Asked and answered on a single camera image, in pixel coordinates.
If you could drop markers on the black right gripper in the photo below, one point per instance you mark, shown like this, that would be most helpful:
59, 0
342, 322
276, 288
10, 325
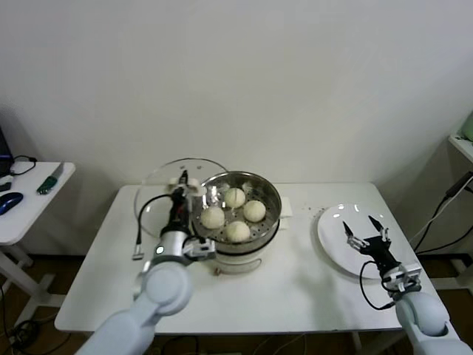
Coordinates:
380, 251

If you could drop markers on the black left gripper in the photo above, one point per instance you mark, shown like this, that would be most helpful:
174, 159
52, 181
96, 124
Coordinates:
179, 212

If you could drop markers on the round glass pot lid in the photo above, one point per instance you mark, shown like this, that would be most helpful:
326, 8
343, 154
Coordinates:
155, 192

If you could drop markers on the white steamed baozi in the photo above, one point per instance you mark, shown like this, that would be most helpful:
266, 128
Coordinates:
235, 197
237, 231
254, 211
213, 217

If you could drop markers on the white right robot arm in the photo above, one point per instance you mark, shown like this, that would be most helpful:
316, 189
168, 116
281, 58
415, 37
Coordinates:
421, 314

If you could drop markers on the perforated steel steamer basket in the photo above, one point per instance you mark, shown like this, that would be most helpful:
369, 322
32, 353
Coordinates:
271, 207

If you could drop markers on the white round plate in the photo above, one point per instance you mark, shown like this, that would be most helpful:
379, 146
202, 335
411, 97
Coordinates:
332, 236

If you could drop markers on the white electric cooking pot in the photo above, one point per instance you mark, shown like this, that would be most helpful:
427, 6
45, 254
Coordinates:
240, 264

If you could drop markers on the black power adapter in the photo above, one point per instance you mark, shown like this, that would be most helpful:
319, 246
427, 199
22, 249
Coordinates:
455, 188

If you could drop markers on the white table leg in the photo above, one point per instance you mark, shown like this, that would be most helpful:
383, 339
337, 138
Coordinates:
356, 344

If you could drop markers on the white shelf table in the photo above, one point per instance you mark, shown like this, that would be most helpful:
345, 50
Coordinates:
463, 148

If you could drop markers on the pale green appliance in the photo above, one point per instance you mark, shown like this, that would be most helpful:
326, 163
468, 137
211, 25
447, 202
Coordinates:
468, 127

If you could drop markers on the white side table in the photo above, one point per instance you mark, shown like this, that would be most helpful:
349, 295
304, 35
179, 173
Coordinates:
33, 218

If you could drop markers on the blue computer mouse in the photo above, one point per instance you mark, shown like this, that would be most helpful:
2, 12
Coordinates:
9, 201

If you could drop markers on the black laptop screen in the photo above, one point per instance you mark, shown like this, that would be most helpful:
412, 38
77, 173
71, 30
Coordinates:
3, 144

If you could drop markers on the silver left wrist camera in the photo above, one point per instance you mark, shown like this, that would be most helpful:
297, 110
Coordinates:
201, 249

